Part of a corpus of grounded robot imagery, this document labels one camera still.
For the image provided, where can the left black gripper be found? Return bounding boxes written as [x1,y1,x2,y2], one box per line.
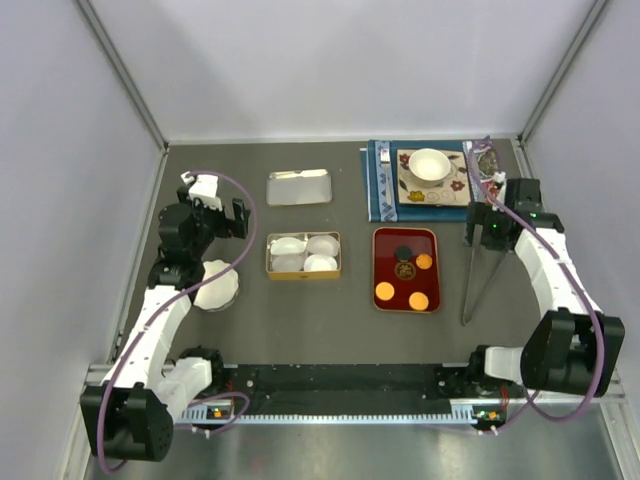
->
[178,187,249,258]

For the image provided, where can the metal tongs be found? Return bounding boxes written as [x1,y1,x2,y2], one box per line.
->
[460,245,506,327]

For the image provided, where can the orange cookie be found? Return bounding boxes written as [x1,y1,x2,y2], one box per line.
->
[415,254,433,270]
[408,292,429,311]
[375,282,395,301]

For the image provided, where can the black cookie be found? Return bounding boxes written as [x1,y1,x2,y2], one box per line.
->
[395,245,413,262]

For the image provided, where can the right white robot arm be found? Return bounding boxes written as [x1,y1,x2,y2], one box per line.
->
[465,172,625,397]

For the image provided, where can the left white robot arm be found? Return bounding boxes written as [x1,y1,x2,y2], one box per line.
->
[80,197,255,472]

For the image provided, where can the floral square plate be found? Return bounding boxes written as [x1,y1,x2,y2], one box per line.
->
[396,149,471,208]

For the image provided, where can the patterned colourful cloth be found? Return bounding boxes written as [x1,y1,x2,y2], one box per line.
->
[462,136,503,204]

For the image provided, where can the white scalloped dish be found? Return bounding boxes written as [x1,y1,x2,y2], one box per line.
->
[193,260,239,311]

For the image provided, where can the white paper cup back-left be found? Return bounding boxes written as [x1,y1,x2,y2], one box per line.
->
[270,236,306,256]

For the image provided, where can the white paper cup front-left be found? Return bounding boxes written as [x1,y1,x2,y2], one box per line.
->
[271,254,305,273]

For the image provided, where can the white bowl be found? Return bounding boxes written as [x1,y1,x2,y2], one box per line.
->
[408,148,451,182]

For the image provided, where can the red lacquer tray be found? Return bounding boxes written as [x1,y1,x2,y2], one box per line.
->
[372,227,441,314]

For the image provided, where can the gold cookie tin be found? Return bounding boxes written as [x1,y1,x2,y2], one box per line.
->
[265,231,343,281]

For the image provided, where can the silver tin lid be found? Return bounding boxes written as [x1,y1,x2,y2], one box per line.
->
[266,169,333,206]

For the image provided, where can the white paper cup back-right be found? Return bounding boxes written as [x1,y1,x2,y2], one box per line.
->
[306,235,340,257]

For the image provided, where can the white paper cup front-right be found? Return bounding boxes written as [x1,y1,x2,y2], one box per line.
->
[303,254,338,272]

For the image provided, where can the blue cloth napkin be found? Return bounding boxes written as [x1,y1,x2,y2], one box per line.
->
[360,140,473,223]

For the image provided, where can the silver fork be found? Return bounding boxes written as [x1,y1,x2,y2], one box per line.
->
[379,148,393,205]

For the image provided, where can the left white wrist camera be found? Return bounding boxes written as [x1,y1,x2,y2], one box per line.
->
[181,172,222,211]

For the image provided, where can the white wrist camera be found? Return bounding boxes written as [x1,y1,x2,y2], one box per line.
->
[181,172,222,211]
[486,171,507,203]

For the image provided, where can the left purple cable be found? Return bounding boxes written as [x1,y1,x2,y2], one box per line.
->
[97,171,259,474]

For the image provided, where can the purple cable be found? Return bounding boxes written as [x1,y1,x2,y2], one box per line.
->
[97,171,259,474]
[467,139,609,424]

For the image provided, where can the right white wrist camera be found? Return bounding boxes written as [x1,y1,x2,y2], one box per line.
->
[486,171,507,203]

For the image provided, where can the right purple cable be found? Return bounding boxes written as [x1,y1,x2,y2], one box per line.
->
[467,139,609,424]

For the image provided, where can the left aluminium frame post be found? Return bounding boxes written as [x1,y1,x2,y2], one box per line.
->
[72,0,169,152]

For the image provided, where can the aluminium frame post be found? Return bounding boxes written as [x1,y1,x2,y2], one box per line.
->
[72,0,169,152]
[518,0,612,145]

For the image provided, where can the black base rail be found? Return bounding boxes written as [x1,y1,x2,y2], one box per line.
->
[214,364,475,416]

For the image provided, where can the right aluminium frame post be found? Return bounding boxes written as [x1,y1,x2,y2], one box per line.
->
[518,0,612,145]

